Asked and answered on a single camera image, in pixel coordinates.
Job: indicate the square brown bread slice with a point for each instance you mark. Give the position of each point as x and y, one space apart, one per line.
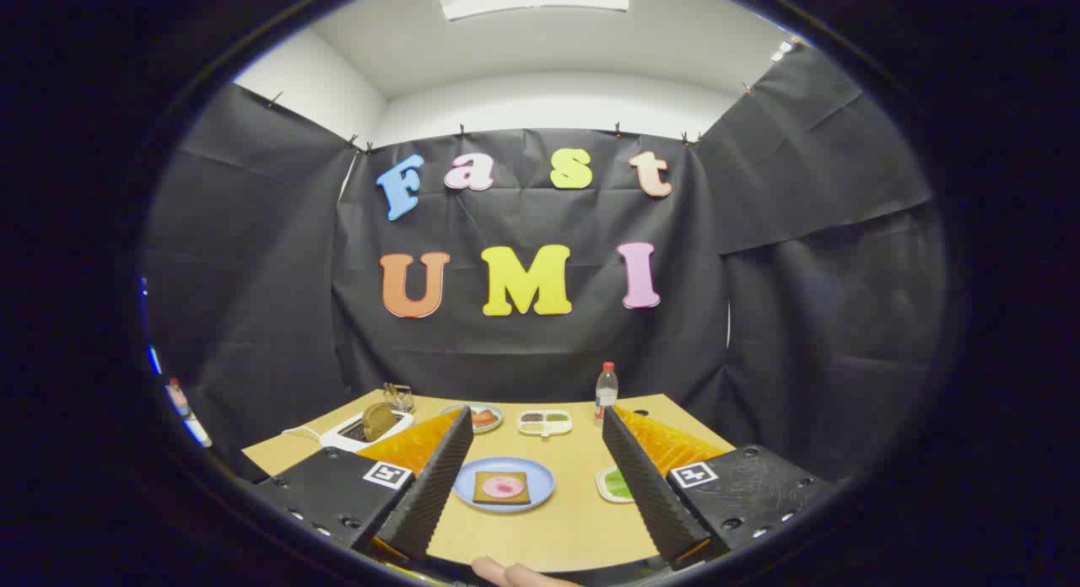
479 496

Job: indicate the pink ham slice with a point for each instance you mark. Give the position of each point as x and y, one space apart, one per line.
503 487

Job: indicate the round-topped brown toast slice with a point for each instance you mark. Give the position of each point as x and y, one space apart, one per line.
380 420

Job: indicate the blue plate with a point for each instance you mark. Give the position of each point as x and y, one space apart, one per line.
540 477

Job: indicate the clear red-capped water bottle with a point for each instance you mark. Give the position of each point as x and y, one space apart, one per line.
606 397

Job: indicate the white divided seasoning dish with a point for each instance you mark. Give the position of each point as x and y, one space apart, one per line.
545 422

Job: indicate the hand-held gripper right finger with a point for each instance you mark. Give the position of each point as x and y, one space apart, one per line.
645 486

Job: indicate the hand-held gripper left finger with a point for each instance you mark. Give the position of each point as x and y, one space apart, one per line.
434 486

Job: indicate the green lettuce leaf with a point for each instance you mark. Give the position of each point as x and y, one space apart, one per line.
618 484

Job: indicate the white toaster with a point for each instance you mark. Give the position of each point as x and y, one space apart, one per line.
342 439

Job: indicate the red tomato slice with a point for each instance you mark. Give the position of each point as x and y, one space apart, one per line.
485 417

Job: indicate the small white dish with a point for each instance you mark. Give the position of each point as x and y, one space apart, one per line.
602 487

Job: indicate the red and white object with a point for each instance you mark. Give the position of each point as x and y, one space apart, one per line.
181 406

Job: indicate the black backdrop cloth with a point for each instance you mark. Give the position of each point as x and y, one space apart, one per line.
253 275

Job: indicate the teal plate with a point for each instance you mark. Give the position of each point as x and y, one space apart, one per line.
494 425

